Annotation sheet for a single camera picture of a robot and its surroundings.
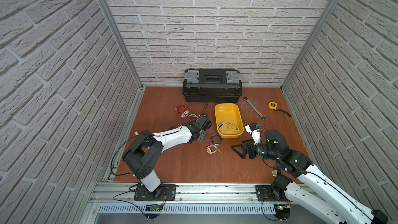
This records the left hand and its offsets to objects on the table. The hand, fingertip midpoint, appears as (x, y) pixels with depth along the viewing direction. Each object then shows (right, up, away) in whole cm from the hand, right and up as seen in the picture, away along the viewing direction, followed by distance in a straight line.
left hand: (199, 129), depth 91 cm
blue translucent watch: (+10, -6, 0) cm, 12 cm away
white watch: (+15, 0, +5) cm, 16 cm away
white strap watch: (-4, +8, +8) cm, 12 cm away
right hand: (+20, -4, -19) cm, 28 cm away
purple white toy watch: (-10, +8, +9) cm, 16 cm away
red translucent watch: (-14, +11, +13) cm, 22 cm away
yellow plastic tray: (+19, +4, +7) cm, 21 cm away
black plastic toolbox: (+8, +28, +6) cm, 29 cm away
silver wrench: (+34, +19, +21) cm, 44 cm away
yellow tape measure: (+52, +14, +15) cm, 56 cm away
